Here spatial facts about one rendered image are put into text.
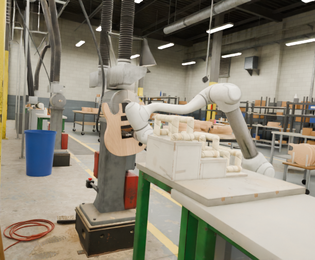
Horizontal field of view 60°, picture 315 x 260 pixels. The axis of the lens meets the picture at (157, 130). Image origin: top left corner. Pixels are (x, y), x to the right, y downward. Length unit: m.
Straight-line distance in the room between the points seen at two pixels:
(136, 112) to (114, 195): 1.04
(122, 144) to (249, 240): 1.40
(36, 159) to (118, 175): 2.51
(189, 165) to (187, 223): 0.25
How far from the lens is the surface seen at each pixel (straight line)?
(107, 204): 2.50
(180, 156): 1.19
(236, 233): 0.88
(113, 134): 2.02
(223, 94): 1.75
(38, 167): 4.80
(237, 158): 1.46
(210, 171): 1.31
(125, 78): 1.92
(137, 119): 1.67
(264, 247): 0.82
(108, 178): 2.43
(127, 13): 2.17
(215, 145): 1.35
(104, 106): 1.99
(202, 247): 1.11
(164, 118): 1.27
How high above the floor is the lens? 1.24
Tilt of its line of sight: 4 degrees down
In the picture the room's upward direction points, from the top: 4 degrees clockwise
